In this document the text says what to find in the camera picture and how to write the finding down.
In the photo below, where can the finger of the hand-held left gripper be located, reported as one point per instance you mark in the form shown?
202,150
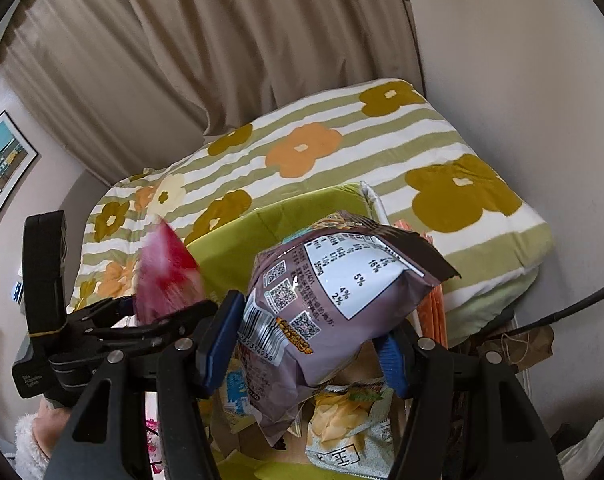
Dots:
107,311
174,321

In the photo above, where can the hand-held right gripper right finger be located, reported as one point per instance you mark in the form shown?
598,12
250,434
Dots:
392,360

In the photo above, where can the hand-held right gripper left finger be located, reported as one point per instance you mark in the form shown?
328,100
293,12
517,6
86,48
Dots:
222,341

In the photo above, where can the red snack packet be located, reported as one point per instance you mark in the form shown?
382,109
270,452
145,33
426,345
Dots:
167,270

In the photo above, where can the purple snack bag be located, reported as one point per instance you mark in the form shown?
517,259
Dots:
322,310

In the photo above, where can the green cardboard box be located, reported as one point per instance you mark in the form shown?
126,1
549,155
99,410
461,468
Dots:
222,235

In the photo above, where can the person's left forearm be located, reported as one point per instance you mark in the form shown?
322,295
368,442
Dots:
29,435

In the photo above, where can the white blue device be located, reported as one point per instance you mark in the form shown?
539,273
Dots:
18,292

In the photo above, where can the blue white snack packet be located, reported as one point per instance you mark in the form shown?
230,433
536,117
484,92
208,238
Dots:
237,390

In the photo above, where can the orange flat packets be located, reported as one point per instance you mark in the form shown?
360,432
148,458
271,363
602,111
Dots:
434,310

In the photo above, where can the white green potato chips bag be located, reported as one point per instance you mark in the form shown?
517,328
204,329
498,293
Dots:
342,425

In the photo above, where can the framed picture of houses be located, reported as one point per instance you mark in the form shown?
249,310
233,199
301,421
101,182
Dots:
2,160

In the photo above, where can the brown paper bag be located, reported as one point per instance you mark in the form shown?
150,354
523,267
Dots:
532,345

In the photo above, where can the white plastic bag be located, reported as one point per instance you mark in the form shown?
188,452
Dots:
587,440

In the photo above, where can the striped floral blanket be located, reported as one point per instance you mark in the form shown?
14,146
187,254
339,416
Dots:
357,125

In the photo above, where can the beige curtain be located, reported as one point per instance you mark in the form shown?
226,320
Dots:
207,35

